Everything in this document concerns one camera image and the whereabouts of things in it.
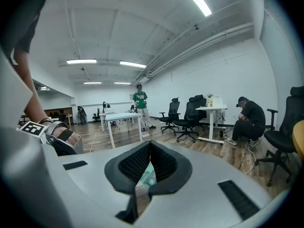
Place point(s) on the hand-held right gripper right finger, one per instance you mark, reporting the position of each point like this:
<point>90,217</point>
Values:
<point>202,198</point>

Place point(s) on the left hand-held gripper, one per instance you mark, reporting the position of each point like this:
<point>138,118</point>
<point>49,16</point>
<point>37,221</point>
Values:
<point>33,128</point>

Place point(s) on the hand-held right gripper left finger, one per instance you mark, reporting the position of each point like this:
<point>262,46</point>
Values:
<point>95,179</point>

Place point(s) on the person's left forearm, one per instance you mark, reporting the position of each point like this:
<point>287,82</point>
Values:
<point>38,108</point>

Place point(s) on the person's left hand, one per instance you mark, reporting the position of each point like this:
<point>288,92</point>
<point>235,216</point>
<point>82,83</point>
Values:
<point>74,136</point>

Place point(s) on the black office chair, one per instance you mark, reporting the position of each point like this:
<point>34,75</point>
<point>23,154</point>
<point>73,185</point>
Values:
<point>96,115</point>
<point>190,117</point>
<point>172,113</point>
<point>285,136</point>
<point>203,103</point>

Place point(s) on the white long desk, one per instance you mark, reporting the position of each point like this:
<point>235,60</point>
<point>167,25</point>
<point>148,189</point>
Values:
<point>108,114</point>

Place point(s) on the white flat mop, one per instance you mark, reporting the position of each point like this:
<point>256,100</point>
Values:
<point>145,133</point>

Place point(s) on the light blue table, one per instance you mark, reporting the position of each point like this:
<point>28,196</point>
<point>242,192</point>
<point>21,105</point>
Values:
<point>123,116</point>

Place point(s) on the ceiling light panel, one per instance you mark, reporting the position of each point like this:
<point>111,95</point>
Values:
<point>92,82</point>
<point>122,82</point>
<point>133,64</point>
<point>197,1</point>
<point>81,61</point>

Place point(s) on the white standing desk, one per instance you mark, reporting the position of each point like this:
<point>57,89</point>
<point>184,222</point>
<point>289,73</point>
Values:
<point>211,108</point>

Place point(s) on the flower vase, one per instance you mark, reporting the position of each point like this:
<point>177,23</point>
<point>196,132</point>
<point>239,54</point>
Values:
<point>209,101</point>

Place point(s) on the white card box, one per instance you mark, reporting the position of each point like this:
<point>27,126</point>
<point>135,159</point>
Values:
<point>218,101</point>

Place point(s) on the round yellow wooden table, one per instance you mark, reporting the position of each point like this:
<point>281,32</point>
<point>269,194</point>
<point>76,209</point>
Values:
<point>299,139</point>

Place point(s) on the person's black shirt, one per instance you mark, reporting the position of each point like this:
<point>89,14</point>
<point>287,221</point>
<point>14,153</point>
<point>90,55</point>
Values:
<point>21,13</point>

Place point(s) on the white ceiling pipes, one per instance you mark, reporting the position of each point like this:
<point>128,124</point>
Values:
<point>202,41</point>

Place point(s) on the ceiling dome sensor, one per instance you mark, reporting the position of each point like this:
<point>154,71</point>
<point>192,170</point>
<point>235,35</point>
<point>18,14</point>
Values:
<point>196,27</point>

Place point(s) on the wall notice sheet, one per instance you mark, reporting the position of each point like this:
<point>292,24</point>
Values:
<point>131,96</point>

